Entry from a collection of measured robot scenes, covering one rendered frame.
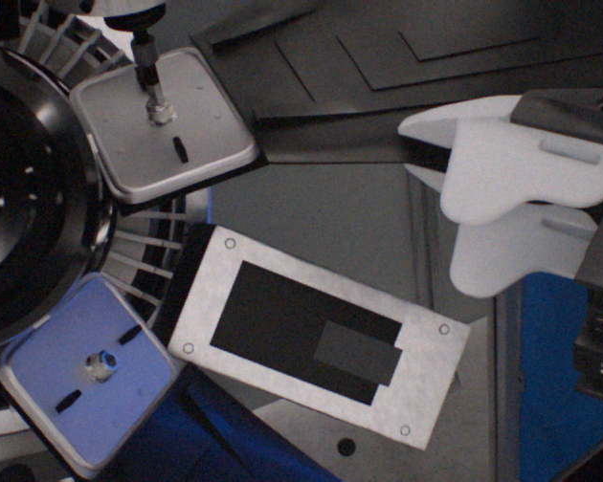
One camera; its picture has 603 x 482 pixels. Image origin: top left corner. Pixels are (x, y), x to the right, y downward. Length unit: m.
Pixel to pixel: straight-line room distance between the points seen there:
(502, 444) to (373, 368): 0.82
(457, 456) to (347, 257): 0.35
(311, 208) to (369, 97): 1.09
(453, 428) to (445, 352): 1.21
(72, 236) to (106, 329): 0.10
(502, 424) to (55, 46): 0.91
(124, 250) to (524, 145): 0.25
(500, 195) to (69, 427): 0.20
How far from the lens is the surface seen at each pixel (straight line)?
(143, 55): 0.50
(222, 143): 0.50
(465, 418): 1.86
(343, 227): 1.64
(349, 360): 0.63
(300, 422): 1.88
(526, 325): 1.26
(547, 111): 0.46
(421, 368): 0.65
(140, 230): 0.62
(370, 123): 0.50
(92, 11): 0.45
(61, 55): 0.63
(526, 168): 0.45
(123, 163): 0.51
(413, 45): 0.53
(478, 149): 0.46
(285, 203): 1.57
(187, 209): 0.70
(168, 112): 0.52
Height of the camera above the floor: 1.50
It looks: 45 degrees down
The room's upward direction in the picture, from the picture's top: 10 degrees counter-clockwise
